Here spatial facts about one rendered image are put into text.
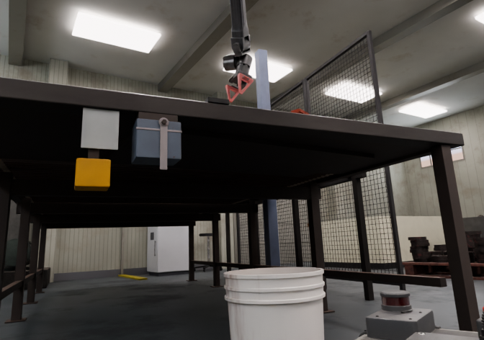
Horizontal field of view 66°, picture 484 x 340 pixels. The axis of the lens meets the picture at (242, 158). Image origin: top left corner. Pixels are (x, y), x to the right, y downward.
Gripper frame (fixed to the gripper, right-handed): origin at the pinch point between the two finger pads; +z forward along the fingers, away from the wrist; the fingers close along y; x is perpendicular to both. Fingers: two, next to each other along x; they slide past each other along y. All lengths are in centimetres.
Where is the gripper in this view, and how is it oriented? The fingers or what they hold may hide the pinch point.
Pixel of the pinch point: (235, 96)
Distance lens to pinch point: 157.4
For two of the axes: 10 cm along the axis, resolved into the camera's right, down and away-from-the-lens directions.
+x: 8.6, 3.5, 3.7
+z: -2.3, 9.1, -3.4
